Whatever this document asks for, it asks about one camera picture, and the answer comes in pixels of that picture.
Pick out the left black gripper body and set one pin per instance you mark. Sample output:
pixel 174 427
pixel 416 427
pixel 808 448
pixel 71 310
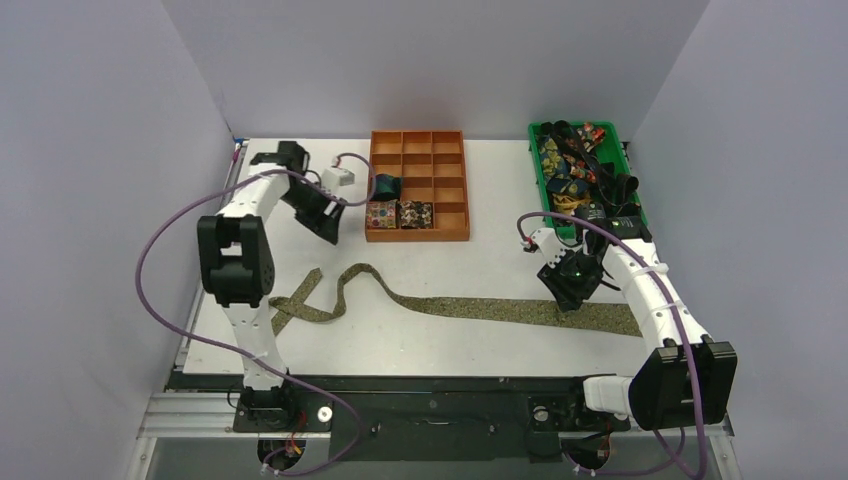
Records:
pixel 311 206

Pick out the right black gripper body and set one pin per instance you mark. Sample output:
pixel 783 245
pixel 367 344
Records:
pixel 571 289

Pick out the olive floral patterned tie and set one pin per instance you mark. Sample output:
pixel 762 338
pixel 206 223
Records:
pixel 608 318

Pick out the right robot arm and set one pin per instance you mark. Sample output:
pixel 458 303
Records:
pixel 687 376

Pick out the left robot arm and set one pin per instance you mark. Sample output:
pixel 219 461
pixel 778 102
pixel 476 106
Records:
pixel 238 270

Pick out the pile of patterned ties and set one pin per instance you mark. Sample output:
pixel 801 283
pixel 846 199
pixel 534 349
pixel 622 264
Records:
pixel 576 166

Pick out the rolled dotted colourful tie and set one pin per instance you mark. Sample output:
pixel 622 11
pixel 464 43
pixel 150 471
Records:
pixel 382 215

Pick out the rolled dark green tie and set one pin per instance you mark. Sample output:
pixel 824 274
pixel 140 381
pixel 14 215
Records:
pixel 387 188

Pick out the rolled black floral tie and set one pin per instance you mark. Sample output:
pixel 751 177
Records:
pixel 416 215

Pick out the orange compartment tray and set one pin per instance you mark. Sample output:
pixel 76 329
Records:
pixel 432 165

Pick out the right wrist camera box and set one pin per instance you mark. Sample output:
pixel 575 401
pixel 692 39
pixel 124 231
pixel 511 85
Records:
pixel 546 241

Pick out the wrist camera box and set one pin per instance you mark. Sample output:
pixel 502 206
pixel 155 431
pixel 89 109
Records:
pixel 334 178
pixel 546 241

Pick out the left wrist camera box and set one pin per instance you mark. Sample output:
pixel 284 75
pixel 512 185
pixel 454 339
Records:
pixel 334 178

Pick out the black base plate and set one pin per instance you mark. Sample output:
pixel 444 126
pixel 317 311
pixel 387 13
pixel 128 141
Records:
pixel 549 411

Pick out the aluminium frame rail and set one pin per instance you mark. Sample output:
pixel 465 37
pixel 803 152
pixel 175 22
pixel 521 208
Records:
pixel 191 436

